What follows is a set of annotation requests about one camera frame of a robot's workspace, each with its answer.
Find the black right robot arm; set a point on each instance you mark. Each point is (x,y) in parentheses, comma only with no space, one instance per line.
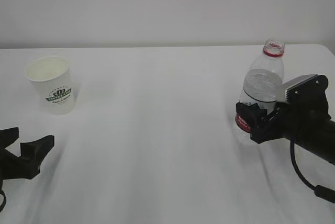
(300,115)

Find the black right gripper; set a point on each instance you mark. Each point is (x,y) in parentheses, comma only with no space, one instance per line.
(282,122)

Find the white paper cup green logo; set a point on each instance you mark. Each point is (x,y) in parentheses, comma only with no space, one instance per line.
(50,76)

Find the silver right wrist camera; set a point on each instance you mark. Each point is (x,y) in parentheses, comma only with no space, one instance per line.
(285,90)

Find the Nongfu Spring water bottle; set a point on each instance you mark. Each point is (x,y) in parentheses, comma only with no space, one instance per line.
(263,76)

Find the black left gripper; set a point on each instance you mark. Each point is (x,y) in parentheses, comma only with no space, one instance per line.
(27,165)

